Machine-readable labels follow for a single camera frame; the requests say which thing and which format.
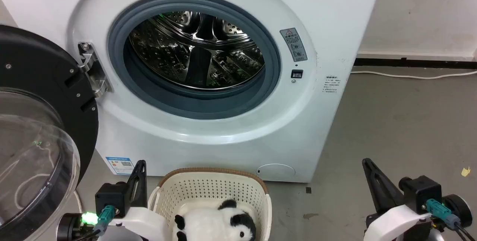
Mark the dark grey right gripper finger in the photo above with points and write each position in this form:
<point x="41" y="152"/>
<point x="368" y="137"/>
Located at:
<point x="380" y="189"/>

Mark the chrome door hinge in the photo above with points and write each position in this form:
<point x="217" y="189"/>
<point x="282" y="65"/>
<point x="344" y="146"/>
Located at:
<point x="93" y="69"/>

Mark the black baseboard strip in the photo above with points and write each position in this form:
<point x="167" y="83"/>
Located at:
<point x="413" y="62"/>

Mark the small text sticker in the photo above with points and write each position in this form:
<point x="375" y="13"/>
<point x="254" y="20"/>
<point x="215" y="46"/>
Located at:
<point x="331" y="84"/>

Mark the grey warning sticker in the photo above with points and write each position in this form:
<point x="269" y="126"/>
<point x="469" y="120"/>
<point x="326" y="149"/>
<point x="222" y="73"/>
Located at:
<point x="294" y="44"/>

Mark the black and white plush panda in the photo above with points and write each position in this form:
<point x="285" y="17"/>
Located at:
<point x="212" y="226"/>

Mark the blue energy label sticker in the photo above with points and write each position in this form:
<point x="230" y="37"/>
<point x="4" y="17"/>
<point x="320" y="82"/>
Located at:
<point x="120" y="164"/>

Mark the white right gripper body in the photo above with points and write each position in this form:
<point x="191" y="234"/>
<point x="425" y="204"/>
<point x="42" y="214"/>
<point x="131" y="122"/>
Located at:
<point x="397" y="224"/>

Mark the yellow paper scrap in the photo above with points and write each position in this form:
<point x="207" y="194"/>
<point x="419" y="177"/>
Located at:
<point x="466" y="171"/>

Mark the round filter cover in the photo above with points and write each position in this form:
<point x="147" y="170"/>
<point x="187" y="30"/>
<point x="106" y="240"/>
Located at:
<point x="275" y="171"/>

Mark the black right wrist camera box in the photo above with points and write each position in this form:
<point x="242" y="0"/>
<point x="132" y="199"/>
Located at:
<point x="421" y="192"/>

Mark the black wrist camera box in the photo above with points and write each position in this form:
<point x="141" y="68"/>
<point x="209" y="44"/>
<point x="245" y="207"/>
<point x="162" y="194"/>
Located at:
<point x="111" y="198"/>
<point x="421" y="192"/>

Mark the white front-load washing machine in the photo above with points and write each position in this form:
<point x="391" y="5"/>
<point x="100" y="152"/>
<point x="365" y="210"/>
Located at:
<point x="231" y="151"/>

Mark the black round washer door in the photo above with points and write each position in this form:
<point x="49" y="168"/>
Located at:
<point x="41" y="84"/>

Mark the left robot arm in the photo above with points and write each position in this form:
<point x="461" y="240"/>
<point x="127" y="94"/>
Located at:
<point x="70" y="228"/>

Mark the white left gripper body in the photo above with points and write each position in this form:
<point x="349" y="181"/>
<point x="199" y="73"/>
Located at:
<point x="143" y="222"/>

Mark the grey rubber door gasket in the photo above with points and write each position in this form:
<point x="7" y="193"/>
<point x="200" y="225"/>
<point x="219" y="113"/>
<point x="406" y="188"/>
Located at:
<point x="208" y="101"/>

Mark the white perforated laundry basket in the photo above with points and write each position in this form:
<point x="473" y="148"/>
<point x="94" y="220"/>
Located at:
<point x="208" y="189"/>

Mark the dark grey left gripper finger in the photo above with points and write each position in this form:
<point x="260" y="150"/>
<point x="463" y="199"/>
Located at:
<point x="137" y="185"/>

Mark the steel washing machine drum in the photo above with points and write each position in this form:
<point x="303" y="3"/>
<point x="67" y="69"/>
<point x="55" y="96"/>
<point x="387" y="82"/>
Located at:
<point x="193" y="51"/>

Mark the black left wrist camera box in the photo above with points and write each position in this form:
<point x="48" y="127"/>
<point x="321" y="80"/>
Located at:
<point x="111" y="198"/>

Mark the black door latch socket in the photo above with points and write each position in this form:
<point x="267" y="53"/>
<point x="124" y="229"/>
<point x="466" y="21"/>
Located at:
<point x="297" y="73"/>

